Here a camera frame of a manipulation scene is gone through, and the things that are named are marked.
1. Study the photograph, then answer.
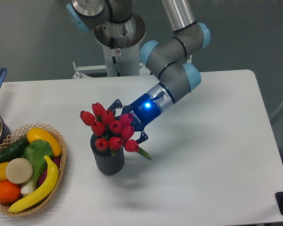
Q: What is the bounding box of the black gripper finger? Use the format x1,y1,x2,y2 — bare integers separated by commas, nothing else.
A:
136,131,149,144
107,99,124,118

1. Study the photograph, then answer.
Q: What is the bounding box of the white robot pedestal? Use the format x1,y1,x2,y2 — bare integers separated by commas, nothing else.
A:
72,11,193,79

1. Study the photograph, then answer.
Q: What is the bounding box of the orange fruit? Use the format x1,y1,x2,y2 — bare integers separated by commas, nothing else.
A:
0,181,20,203

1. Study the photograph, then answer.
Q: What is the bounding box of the red tulip bouquet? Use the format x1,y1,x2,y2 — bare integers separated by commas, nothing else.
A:
80,102,151,160

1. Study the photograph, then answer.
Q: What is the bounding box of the dark grey ribbed vase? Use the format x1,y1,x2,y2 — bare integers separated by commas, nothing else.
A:
90,135,125,175

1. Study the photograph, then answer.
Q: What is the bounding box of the purple red vegetable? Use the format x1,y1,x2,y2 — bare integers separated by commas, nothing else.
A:
38,156,61,187

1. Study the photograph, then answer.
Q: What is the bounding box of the yellow banana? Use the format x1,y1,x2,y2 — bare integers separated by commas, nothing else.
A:
8,155,59,213

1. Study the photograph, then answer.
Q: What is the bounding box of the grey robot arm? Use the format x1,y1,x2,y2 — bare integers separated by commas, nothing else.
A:
66,0,211,132

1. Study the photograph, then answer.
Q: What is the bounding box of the green cucumber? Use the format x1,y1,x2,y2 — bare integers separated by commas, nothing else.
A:
0,137,29,163

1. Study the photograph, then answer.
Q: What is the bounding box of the beige round disc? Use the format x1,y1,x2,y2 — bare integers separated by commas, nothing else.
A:
5,158,33,184

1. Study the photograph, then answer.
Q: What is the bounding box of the green bok choy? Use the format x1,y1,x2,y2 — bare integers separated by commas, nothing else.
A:
21,139,53,196

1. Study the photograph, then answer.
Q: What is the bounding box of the woven wicker basket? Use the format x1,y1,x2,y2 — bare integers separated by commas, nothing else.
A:
0,123,67,217

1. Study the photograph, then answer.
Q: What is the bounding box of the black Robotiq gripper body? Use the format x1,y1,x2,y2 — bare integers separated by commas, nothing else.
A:
121,82,174,131

